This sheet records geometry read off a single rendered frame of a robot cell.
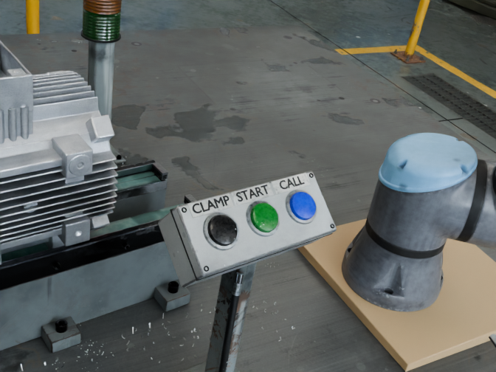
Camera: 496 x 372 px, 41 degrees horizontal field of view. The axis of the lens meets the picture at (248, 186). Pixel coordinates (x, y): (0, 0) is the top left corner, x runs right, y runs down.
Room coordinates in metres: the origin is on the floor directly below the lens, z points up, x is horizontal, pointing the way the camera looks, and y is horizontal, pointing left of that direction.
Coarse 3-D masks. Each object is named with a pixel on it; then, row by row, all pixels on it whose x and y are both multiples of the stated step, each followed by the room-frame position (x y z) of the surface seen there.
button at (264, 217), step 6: (258, 204) 0.54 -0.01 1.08; (264, 204) 0.54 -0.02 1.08; (252, 210) 0.53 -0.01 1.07; (258, 210) 0.53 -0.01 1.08; (264, 210) 0.54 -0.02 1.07; (270, 210) 0.54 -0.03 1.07; (252, 216) 0.53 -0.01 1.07; (258, 216) 0.53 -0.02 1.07; (264, 216) 0.53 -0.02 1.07; (270, 216) 0.53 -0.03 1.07; (276, 216) 0.54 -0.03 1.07; (252, 222) 0.52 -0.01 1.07; (258, 222) 0.52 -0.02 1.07; (264, 222) 0.53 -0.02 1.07; (270, 222) 0.53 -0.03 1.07; (276, 222) 0.53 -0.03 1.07; (258, 228) 0.52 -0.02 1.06; (264, 228) 0.52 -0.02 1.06; (270, 228) 0.53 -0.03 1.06
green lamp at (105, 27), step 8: (88, 16) 0.99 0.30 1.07; (96, 16) 0.99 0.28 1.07; (104, 16) 0.99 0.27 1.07; (112, 16) 1.00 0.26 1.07; (88, 24) 0.99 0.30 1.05; (96, 24) 0.99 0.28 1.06; (104, 24) 0.99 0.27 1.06; (112, 24) 1.00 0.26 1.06; (88, 32) 0.99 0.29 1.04; (96, 32) 0.99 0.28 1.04; (104, 32) 0.99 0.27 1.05; (112, 32) 1.00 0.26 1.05; (104, 40) 0.99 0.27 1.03
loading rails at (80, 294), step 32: (128, 192) 0.76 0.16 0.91; (160, 192) 0.80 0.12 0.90; (128, 224) 0.68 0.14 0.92; (32, 256) 0.57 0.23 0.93; (64, 256) 0.60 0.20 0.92; (96, 256) 0.62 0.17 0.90; (128, 256) 0.65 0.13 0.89; (160, 256) 0.68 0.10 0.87; (0, 288) 0.54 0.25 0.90; (32, 288) 0.57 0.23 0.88; (64, 288) 0.60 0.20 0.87; (96, 288) 0.62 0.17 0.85; (128, 288) 0.65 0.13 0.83; (160, 288) 0.68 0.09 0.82; (0, 320) 0.54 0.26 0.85; (32, 320) 0.57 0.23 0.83; (64, 320) 0.58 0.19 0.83
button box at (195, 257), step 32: (256, 192) 0.55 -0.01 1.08; (288, 192) 0.57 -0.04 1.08; (320, 192) 0.60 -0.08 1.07; (160, 224) 0.52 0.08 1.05; (192, 224) 0.49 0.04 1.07; (288, 224) 0.55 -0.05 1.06; (320, 224) 0.57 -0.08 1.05; (192, 256) 0.47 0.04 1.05; (224, 256) 0.48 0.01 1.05; (256, 256) 0.50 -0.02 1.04
